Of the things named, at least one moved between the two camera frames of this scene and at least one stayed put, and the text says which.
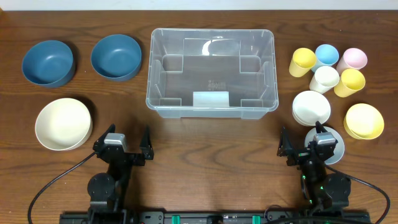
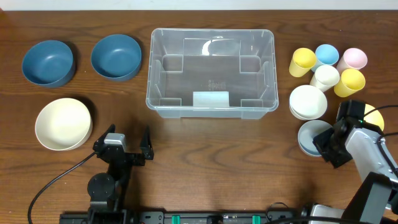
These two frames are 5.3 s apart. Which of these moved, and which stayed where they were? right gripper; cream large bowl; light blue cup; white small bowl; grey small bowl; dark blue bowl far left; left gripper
Moved: grey small bowl; right gripper; white small bowl
Stayed: left gripper; cream large bowl; dark blue bowl far left; light blue cup
